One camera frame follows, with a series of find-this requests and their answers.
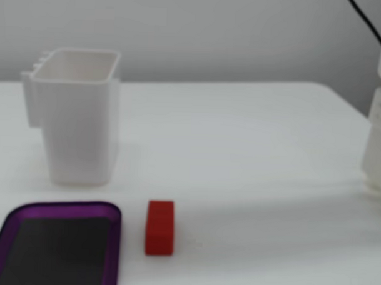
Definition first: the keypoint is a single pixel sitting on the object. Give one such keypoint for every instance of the white plastic pen holder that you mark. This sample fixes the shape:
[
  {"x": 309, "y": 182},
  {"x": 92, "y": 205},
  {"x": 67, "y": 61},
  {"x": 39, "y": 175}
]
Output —
[{"x": 81, "y": 126}]

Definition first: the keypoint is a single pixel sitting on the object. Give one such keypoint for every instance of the red ribbed plastic block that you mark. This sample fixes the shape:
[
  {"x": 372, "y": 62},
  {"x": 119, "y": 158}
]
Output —
[{"x": 160, "y": 229}]

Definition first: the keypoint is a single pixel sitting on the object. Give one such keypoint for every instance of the purple metal tray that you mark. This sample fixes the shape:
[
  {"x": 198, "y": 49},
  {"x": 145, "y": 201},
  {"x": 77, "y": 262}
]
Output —
[{"x": 11, "y": 216}]

